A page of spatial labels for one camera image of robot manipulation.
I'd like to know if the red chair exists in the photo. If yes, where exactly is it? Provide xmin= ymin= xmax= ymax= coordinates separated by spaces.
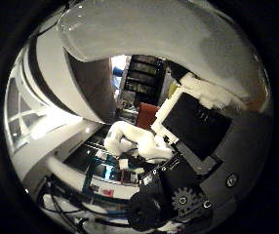
xmin=135 ymin=101 xmax=161 ymax=131

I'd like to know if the dark metal shelving rack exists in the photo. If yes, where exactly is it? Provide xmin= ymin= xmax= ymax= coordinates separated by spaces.
xmin=122 ymin=54 xmax=167 ymax=105

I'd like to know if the white framed window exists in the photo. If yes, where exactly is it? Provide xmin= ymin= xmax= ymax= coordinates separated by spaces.
xmin=5 ymin=76 xmax=51 ymax=150

